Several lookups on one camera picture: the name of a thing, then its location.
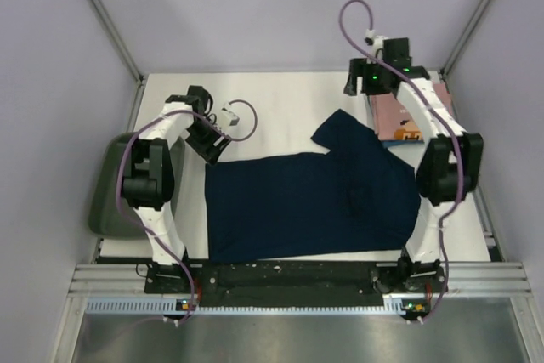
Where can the dark green plastic bin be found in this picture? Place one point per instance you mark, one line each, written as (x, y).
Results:
(104, 220)

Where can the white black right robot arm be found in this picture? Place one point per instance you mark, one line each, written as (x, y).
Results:
(447, 172)

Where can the right aluminium frame post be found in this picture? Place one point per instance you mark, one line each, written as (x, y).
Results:
(473, 23)

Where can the navy blue t-shirt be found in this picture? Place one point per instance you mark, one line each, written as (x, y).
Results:
(356, 196)

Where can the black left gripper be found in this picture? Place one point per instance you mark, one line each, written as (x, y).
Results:
(207, 150)

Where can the aluminium frame post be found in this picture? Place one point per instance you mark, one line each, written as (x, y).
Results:
(473, 23)
(107, 23)

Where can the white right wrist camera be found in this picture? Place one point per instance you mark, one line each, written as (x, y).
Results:
(374, 40)

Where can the light blue slotted cable duct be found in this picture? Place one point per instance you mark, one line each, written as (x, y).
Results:
(175, 307)

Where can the aluminium front frame rail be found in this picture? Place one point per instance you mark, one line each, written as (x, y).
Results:
(466, 280)

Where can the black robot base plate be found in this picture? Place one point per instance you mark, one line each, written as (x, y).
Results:
(286, 284)

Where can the left aluminium frame post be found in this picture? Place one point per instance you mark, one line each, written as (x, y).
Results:
(107, 23)

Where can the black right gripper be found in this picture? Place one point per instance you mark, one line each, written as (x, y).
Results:
(359, 68)

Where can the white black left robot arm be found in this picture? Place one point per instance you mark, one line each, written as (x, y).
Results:
(147, 183)

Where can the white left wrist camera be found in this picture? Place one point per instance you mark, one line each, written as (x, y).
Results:
(226, 118)

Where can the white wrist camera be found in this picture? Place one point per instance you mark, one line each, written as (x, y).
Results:
(374, 40)
(226, 118)

